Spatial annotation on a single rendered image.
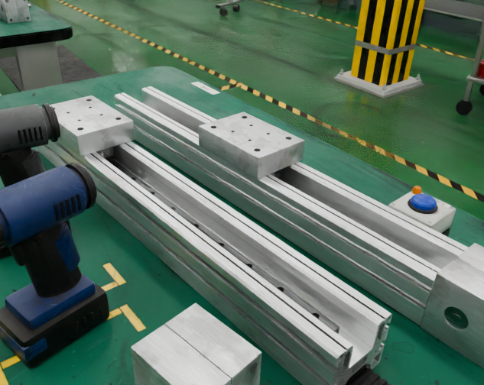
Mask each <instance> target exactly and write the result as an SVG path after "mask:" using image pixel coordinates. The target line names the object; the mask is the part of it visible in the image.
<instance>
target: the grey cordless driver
mask: <svg viewBox="0 0 484 385"><path fill-rule="evenodd" d="M59 137H60V126H59V122H58V119H57V114H56V112H55V110H54V108H53V106H49V104H48V103H46V104H43V105H42V108H40V106H39V105H38V104H35V105H26V106H21V107H16V108H7V109H2V110H0V177H1V179H2V182H3V184H4V186H5V187H6V186H10V185H12V184H15V183H18V182H20V181H22V180H26V179H28V178H30V177H33V176H36V175H38V174H40V173H43V172H46V170H45V168H44V165H43V162H42V160H41V157H40V154H39V153H38V151H37V150H35V149H31V147H38V146H42V145H46V144H48V140H51V141H52V142H56V141H58V138H59ZM11 255H12V254H11V252H10V250H9V248H8V247H7V246H5V247H4V248H3V249H2V250H0V259H1V258H4V257H9V256H11Z"/></svg>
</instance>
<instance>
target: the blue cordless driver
mask: <svg viewBox="0 0 484 385"><path fill-rule="evenodd" d="M96 197H97V191H96V185H95V183H94V181H93V178H92V177H91V176H90V174H89V172H88V171H87V170H86V169H85V168H84V167H82V166H80V165H79V164H77V163H69V164H67V165H65V166H59V167H56V168H53V169H51V170H48V171H46V172H43V173H40V174H38V175H36V176H33V177H30V178H28V179H26V180H22V181H20V182H18V183H15V184H12V185H10V186H6V187H5V188H2V189H0V250H2V249H3V248H4V247H5V246H7V247H8V248H9V250H10V252H11V254H12V256H13V258H14V259H15V262H16V263H17V264H18V265H19V266H24V265H25V268H26V270H27V272H28V275H29V277H30V278H31V282H32V283H31V284H29V285H27V286H25V287H24V288H22V289H20V290H18V291H16V292H14V293H12V294H11V295H9V296H7V297H6V298H5V305H6V306H4V307H3V308H1V309H0V339H1V340H2V341H3V342H4V343H5V344H6V346H7V347H8V348H9V349H10V350H11V351H12V352H13V353H14V354H15V355H16V356H17V357H18V358H19V359H20V360H21V361H22V362H23V363H24V364H25V365H26V366H27V367H28V368H30V369H32V368H35V367H36V366H38V365H39V364H41V363H43V362H44V361H46V360H47V359H48V358H50V357H52V356H53V355H55V354H56V353H57V352H59V351H61V350H62V349H64V348H65V347H66V346H68V345H70V344H71V343H73V342H74V341H75V340H77V339H78V338H80V337H82V336H83V335H85V334H86V333H87V332H89V331H91V330H92V329H94V328H95V327H96V326H98V325H100V324H101V323H103V322H104V321H105V320H107V319H108V318H109V316H110V314H109V304H108V298H107V294H106V291H105V290H104V289H103V288H101V287H100V286H98V285H97V284H96V283H94V282H93V281H91V279H89V278H88V277H86V276H85V275H84V274H82V273H81V271H80V269H79V266H78V264H79V262H80V256H79V253H78V251H77V249H76V245H75V243H74V241H73V238H72V235H71V233H70V230H69V227H68V225H67V223H65V221H66V220H68V219H70V218H73V217H75V216H77V215H79V214H81V213H83V212H84V211H85V210H86V209H89V208H91V207H93V206H94V205H95V203H96Z"/></svg>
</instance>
